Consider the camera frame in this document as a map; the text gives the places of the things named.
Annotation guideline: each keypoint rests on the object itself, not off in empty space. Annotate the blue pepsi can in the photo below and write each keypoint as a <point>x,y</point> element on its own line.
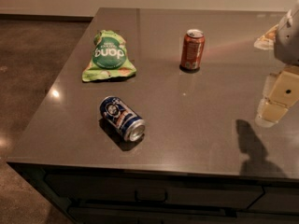
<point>127,123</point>

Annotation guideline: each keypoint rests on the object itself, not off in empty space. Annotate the dark drawer handle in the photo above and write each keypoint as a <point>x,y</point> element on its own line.
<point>151,195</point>

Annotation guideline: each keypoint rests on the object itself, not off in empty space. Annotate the green chip bag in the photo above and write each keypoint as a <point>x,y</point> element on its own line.
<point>109,59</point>

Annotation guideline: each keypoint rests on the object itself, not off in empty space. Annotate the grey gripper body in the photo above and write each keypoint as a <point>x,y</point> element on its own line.
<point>288,41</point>

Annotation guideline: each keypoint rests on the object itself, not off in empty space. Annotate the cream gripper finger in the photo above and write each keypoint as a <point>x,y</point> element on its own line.
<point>267,40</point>
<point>280,93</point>

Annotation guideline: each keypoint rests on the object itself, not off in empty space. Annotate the dark cabinet drawer front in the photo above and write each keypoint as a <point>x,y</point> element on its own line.
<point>128,189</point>

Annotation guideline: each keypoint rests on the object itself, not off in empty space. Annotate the orange soda can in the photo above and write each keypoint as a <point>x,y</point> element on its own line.
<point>193,46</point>

